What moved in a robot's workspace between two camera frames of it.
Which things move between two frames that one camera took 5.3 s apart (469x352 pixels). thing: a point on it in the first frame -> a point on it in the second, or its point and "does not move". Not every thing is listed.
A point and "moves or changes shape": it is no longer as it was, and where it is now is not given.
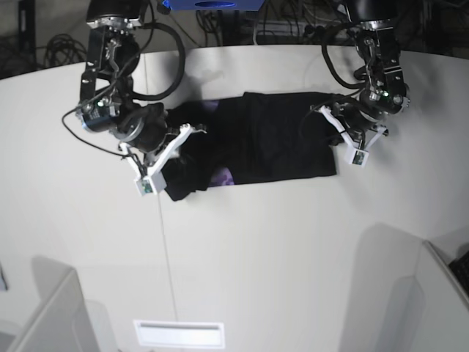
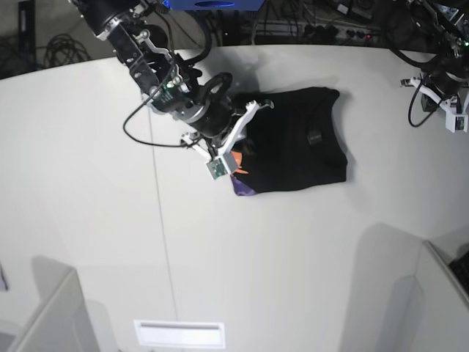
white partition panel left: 67,322 does not move
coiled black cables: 64,49 does not move
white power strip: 308,28 does not move
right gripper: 358,124 -> 445,83
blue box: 215,4 does not move
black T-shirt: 248,138 moves or changes shape
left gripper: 146,127 -> 213,116
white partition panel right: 402,297 does not move
